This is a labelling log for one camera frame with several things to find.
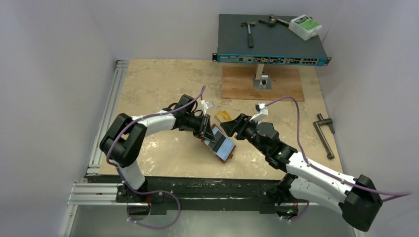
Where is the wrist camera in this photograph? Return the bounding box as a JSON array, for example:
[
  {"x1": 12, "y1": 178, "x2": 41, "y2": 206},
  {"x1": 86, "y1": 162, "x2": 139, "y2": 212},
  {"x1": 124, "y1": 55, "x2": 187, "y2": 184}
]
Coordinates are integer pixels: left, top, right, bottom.
[
  {"x1": 198, "y1": 100, "x2": 214, "y2": 115},
  {"x1": 250, "y1": 103, "x2": 269, "y2": 123}
]

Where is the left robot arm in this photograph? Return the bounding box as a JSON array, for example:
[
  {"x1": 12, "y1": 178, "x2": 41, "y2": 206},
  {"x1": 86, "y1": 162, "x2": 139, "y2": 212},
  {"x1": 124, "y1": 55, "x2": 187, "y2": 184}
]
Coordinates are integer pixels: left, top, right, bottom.
[{"x1": 99, "y1": 94, "x2": 215, "y2": 202}]

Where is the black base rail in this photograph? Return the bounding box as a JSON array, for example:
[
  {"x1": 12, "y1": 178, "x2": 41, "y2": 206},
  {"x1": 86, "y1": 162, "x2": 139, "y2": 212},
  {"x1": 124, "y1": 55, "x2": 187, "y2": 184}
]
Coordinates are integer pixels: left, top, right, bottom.
[{"x1": 86, "y1": 175, "x2": 307, "y2": 218}]

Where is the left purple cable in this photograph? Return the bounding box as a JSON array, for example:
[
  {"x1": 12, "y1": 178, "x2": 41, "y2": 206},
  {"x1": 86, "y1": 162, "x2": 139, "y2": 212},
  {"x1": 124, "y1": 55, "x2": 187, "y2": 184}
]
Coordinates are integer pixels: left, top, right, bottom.
[{"x1": 105, "y1": 85, "x2": 207, "y2": 230}]

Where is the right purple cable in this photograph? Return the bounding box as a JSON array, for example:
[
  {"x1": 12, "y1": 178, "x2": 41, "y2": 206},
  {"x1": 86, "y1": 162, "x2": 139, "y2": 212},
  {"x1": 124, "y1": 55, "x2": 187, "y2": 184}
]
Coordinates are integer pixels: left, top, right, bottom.
[{"x1": 256, "y1": 96, "x2": 413, "y2": 223}]

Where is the black metal tool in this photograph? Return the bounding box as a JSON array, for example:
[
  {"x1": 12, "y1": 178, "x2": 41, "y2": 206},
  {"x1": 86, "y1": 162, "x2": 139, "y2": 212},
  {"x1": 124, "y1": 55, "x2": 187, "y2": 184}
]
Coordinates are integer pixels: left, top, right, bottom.
[{"x1": 258, "y1": 14, "x2": 290, "y2": 27}]

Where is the hammer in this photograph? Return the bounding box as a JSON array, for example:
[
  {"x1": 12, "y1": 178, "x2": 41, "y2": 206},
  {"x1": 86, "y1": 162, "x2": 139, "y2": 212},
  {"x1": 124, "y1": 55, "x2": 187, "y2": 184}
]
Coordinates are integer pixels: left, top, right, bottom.
[{"x1": 241, "y1": 22, "x2": 256, "y2": 48}]

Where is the purple cable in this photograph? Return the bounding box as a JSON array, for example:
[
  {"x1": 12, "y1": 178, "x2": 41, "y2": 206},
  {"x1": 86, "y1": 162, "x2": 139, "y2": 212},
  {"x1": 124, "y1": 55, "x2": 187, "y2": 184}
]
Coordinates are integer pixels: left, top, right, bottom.
[
  {"x1": 105, "y1": 85, "x2": 207, "y2": 230},
  {"x1": 256, "y1": 96, "x2": 413, "y2": 223}
]

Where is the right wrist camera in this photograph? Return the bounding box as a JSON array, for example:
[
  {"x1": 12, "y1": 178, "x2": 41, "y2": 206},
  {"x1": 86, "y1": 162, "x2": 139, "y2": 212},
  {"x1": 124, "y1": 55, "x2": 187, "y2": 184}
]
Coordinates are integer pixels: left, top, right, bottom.
[{"x1": 250, "y1": 103, "x2": 269, "y2": 123}]

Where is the silver metal stand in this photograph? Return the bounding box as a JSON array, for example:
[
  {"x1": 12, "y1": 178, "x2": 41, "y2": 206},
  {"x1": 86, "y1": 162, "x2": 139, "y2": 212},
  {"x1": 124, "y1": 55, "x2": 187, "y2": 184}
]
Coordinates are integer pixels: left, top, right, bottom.
[{"x1": 253, "y1": 64, "x2": 272, "y2": 90}]

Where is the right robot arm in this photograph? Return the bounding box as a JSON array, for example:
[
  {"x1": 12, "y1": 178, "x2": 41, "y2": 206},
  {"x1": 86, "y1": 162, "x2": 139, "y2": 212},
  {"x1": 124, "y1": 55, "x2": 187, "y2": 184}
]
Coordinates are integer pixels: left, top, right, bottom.
[{"x1": 221, "y1": 114, "x2": 383, "y2": 232}]

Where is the grey metal clamp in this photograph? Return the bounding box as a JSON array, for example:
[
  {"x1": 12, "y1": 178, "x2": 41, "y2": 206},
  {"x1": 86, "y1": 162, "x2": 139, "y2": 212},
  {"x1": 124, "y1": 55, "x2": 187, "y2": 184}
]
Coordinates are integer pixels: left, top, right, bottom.
[{"x1": 313, "y1": 113, "x2": 335, "y2": 160}]

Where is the aluminium frame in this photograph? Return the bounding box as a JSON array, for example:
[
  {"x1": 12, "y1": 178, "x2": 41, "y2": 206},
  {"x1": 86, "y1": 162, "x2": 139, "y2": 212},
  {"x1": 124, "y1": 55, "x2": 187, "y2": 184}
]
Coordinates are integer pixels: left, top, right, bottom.
[{"x1": 60, "y1": 59, "x2": 366, "y2": 237}]

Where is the orange card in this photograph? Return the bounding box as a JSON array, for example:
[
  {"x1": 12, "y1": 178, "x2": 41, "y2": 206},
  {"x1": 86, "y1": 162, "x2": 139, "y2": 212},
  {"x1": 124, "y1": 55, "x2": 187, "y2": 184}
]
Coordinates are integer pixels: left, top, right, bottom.
[{"x1": 214, "y1": 111, "x2": 232, "y2": 122}]

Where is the brown leather card holder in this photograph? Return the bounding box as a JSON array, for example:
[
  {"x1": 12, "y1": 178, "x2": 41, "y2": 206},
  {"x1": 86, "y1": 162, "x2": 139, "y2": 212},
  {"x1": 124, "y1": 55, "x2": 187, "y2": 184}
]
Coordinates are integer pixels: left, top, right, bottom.
[{"x1": 201, "y1": 124, "x2": 236, "y2": 163}]

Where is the single black card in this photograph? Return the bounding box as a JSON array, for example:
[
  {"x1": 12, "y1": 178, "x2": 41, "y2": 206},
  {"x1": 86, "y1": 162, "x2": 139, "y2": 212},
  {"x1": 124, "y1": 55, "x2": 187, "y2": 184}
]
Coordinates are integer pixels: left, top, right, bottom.
[{"x1": 209, "y1": 134, "x2": 226, "y2": 153}]

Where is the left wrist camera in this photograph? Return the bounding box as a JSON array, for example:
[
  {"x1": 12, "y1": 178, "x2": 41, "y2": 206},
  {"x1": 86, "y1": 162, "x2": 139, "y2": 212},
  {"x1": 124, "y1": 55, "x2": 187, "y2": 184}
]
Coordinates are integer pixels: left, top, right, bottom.
[{"x1": 198, "y1": 100, "x2": 214, "y2": 115}]

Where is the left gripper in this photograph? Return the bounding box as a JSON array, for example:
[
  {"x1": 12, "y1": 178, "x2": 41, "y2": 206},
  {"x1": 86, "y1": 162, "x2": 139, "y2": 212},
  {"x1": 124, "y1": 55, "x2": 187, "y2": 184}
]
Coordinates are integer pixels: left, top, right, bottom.
[{"x1": 184, "y1": 113, "x2": 216, "y2": 143}]

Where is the white green box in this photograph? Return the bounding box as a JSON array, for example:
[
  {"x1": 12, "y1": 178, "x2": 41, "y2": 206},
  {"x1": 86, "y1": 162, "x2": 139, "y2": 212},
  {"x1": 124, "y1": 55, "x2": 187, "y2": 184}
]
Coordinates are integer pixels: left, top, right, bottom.
[{"x1": 288, "y1": 15, "x2": 323, "y2": 41}]

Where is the brown wooden board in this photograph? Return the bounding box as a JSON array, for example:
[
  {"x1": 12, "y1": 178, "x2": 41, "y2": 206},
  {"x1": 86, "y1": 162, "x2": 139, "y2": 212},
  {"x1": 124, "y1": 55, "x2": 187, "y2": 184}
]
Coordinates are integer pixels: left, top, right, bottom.
[{"x1": 221, "y1": 66, "x2": 304, "y2": 101}]

